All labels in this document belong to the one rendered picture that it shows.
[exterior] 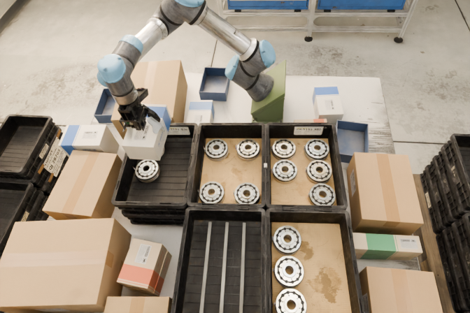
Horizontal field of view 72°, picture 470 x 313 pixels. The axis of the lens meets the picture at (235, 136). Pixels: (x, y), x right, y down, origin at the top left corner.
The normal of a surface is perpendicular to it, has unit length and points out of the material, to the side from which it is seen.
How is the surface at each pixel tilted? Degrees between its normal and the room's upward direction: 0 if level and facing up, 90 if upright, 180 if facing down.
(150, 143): 0
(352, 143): 0
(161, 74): 0
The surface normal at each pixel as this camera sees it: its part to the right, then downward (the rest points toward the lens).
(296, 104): -0.07, -0.58
